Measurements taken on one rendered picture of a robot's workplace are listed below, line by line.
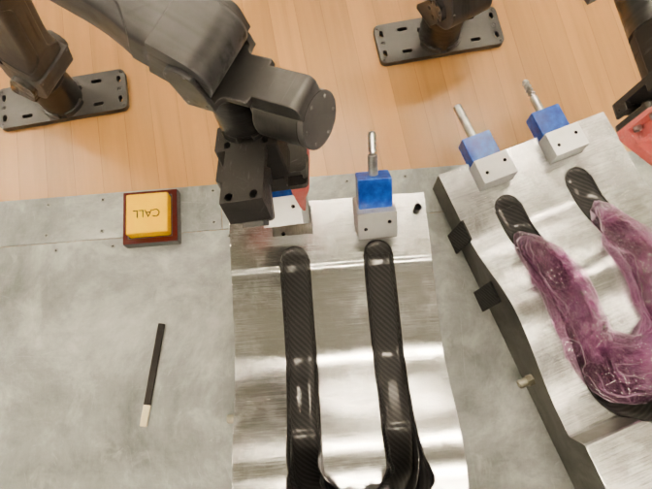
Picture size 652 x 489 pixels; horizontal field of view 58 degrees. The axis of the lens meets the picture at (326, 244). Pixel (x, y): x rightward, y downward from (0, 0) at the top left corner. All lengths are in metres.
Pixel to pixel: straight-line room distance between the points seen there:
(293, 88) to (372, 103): 0.42
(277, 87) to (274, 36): 0.48
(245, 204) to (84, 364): 0.42
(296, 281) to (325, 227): 0.08
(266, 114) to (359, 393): 0.35
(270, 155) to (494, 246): 0.35
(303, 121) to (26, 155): 0.58
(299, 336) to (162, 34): 0.40
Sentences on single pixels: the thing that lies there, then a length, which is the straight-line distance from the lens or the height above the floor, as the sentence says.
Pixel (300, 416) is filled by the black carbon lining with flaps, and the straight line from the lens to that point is 0.72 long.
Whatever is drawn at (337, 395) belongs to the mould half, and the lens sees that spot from 0.73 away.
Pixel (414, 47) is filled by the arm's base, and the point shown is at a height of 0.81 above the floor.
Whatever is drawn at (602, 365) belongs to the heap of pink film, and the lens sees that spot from 0.80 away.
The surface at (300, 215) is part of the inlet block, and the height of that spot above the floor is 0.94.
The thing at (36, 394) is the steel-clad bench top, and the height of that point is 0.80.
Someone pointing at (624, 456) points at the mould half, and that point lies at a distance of 0.79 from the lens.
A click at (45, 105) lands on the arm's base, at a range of 0.99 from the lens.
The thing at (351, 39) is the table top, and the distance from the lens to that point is 1.01.
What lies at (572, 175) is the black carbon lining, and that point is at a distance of 0.90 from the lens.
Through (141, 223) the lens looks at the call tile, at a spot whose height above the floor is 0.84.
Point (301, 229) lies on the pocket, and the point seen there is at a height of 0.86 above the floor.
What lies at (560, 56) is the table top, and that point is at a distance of 1.05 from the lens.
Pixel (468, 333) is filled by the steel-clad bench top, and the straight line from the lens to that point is 0.86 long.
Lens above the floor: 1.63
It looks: 75 degrees down
